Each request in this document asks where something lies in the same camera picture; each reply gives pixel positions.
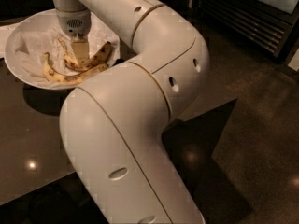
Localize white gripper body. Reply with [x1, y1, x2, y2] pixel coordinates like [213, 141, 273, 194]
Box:
[56, 9, 92, 40]

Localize dark slatted floor appliance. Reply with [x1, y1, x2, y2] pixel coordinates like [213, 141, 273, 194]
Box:
[199, 0, 299, 61]

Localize cream flat gripper finger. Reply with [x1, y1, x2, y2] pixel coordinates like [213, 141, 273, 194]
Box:
[71, 38, 90, 66]

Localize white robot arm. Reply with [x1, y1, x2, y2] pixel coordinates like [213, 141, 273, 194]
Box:
[53, 0, 209, 224]

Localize spotted yellow banana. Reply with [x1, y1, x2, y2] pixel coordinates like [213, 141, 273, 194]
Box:
[58, 38, 112, 72]
[43, 52, 108, 85]

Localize white ceramic bowl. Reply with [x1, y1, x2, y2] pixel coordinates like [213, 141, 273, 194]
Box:
[4, 9, 120, 90]

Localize white paper bowl liner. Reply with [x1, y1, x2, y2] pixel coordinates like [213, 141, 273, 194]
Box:
[5, 9, 120, 90]

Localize white paper under bowl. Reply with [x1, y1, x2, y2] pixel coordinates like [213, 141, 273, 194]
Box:
[0, 23, 19, 59]

